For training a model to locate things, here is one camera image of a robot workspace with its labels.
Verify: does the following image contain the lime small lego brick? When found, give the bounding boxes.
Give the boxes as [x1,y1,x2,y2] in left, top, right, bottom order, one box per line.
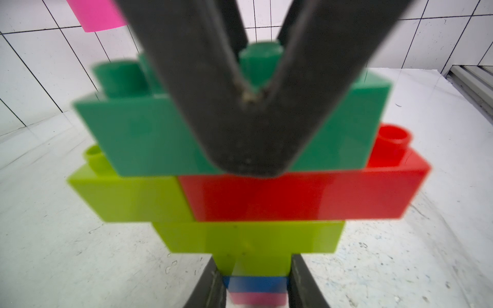
[212,254,292,277]
[68,145,195,223]

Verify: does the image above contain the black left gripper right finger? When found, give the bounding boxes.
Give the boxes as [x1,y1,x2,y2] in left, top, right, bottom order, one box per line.
[288,254,330,308]

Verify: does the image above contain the pink wine glass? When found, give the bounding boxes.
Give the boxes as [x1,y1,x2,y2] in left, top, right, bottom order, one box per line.
[67,0,127,33]

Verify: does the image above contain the blue small lego brick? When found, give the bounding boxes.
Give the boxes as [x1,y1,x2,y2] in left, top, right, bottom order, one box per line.
[222,276,289,293]

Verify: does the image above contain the dark green lego brick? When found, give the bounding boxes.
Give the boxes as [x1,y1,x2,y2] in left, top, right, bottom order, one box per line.
[74,57,392,177]

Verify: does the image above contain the red lego brick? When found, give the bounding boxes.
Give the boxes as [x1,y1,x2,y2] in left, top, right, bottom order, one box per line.
[178,124,431,222]

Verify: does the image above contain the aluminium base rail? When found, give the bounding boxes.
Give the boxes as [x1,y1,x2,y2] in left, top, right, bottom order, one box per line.
[445,65,492,119]

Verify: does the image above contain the pink small lego brick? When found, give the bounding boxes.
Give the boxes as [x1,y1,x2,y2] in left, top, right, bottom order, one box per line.
[229,292,288,306]

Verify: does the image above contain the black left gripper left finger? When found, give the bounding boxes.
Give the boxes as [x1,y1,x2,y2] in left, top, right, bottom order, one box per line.
[183,258,227,308]

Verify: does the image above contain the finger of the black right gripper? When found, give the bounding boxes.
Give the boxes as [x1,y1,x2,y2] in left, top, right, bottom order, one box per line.
[117,1,410,178]

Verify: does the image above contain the lime long lego brick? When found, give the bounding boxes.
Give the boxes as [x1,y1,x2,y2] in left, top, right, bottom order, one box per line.
[152,221,345,255]

